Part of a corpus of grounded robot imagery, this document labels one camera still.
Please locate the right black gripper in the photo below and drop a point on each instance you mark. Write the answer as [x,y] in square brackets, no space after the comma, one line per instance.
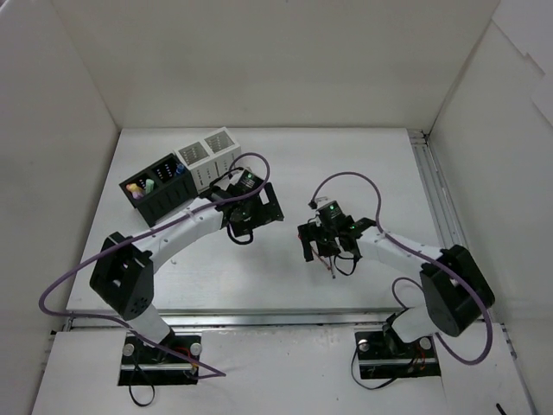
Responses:
[315,236]

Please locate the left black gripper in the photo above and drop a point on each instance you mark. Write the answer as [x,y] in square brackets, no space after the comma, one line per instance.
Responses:
[268,204]

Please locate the red pen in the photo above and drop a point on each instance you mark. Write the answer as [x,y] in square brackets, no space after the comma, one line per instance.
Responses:
[329,267]

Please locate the green highlighter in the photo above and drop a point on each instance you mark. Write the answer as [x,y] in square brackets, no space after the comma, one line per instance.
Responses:
[149,186]

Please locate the yellow highlighter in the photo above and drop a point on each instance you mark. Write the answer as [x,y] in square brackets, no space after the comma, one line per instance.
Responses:
[133,188]

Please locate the blue cap spray bottle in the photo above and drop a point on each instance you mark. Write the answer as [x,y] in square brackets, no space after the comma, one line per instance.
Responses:
[179,169]

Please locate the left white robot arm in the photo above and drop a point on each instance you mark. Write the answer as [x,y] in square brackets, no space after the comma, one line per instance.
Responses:
[124,278]

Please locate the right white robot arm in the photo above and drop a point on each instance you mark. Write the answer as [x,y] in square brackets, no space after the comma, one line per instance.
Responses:
[407,257]

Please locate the white slotted container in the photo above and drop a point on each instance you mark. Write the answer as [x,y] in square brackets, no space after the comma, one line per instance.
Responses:
[210,157]

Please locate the black slotted container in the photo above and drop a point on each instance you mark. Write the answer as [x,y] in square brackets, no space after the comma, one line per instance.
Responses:
[171,191]

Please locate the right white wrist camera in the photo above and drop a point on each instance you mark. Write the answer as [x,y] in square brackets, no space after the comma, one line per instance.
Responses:
[318,201]

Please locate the aluminium side rail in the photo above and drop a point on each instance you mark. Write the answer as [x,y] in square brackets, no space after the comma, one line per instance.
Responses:
[449,216]

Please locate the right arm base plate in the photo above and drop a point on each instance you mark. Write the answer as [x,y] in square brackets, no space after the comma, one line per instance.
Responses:
[376,358]

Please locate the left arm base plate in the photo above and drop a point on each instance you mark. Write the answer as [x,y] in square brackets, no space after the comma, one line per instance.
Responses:
[142,365]

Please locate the aluminium front rail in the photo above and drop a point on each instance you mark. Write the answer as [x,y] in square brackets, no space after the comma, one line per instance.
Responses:
[273,318]

